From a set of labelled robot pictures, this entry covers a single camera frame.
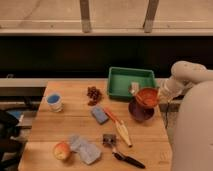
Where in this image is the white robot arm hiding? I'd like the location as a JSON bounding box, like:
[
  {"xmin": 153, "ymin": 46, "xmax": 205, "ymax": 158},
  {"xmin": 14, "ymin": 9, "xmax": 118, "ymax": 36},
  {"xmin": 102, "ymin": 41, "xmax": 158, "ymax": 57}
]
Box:
[{"xmin": 159, "ymin": 61, "xmax": 213, "ymax": 171}]

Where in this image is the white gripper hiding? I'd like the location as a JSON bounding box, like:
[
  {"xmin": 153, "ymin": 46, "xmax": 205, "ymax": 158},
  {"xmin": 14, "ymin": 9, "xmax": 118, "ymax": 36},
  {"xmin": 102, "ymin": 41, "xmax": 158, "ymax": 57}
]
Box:
[{"xmin": 158, "ymin": 79, "xmax": 179, "ymax": 103}]

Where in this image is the purple bowl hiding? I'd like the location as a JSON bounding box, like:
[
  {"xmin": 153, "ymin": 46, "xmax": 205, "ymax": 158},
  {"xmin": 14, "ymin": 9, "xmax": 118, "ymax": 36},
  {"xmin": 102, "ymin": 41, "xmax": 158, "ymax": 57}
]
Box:
[{"xmin": 128, "ymin": 99, "xmax": 154, "ymax": 122}]

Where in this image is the orange bowl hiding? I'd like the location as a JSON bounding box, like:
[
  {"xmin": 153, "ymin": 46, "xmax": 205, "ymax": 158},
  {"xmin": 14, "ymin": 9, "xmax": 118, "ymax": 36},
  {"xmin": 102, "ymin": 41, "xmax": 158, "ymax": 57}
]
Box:
[{"xmin": 135, "ymin": 87, "xmax": 158, "ymax": 108}]

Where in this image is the orange handled wooden brush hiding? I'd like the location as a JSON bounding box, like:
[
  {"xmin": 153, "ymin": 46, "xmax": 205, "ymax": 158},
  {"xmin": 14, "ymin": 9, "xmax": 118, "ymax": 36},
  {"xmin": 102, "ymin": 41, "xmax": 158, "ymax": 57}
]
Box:
[{"xmin": 104, "ymin": 108, "xmax": 132, "ymax": 147}]

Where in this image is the grey crumpled cloth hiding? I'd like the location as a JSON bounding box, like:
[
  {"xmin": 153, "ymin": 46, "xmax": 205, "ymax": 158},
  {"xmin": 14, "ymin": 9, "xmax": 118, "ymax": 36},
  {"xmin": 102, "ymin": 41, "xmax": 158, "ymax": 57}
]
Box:
[{"xmin": 69, "ymin": 135, "xmax": 102, "ymax": 165}]

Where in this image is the green plastic tray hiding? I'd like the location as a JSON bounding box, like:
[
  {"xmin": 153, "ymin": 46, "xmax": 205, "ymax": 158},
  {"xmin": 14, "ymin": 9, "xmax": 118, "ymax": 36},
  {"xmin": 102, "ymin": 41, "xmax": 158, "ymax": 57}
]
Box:
[{"xmin": 107, "ymin": 67, "xmax": 156, "ymax": 101}]

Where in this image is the tan block in tray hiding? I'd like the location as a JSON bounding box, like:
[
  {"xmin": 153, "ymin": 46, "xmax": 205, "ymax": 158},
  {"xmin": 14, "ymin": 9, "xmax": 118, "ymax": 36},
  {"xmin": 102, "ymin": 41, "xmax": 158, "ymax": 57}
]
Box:
[{"xmin": 129, "ymin": 82, "xmax": 140, "ymax": 96}]

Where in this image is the blue sponge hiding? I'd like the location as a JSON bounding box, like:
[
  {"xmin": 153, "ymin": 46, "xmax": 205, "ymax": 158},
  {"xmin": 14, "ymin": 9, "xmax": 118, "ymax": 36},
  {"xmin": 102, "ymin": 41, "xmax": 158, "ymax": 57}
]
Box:
[{"xmin": 91, "ymin": 106, "xmax": 109, "ymax": 124}]

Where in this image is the red yellow apple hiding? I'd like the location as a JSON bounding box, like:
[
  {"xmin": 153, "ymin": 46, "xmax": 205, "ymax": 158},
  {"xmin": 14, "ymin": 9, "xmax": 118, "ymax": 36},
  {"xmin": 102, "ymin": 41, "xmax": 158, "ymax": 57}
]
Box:
[{"xmin": 53, "ymin": 142, "xmax": 71, "ymax": 160}]

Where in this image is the black object at left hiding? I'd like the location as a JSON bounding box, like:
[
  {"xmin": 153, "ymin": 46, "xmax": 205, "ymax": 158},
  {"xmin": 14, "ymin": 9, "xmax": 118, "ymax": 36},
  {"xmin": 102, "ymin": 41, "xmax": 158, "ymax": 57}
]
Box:
[{"xmin": 0, "ymin": 109, "xmax": 23, "ymax": 171}]

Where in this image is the white cup blue inside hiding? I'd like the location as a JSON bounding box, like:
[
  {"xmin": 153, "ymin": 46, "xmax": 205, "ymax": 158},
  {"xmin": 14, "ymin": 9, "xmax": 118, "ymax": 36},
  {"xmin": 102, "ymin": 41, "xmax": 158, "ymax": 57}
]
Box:
[{"xmin": 46, "ymin": 93, "xmax": 62, "ymax": 112}]

